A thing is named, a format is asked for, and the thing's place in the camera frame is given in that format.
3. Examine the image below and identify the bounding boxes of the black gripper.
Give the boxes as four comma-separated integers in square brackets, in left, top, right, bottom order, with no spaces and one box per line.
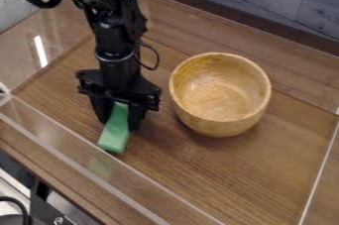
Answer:
[74,54,162,132]

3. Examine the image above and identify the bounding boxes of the green rectangular stick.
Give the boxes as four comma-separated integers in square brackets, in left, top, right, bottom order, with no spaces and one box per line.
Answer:
[97,103,129,154]

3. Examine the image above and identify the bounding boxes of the round wooden bowl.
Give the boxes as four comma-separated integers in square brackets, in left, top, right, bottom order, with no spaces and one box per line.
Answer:
[168,53,271,138]

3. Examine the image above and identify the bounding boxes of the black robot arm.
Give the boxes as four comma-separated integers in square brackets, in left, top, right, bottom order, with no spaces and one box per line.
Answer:
[26,0,161,131]

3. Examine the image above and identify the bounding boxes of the clear acrylic front wall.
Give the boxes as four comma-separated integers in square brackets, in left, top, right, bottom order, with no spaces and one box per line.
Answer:
[0,94,224,225]

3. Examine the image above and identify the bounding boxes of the black table leg bracket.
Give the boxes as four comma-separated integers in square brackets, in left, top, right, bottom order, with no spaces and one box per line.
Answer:
[29,180,73,225]

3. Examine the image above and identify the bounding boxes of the black cable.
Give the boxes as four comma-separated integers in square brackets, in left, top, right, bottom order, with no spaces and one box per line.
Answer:
[0,195,30,225]

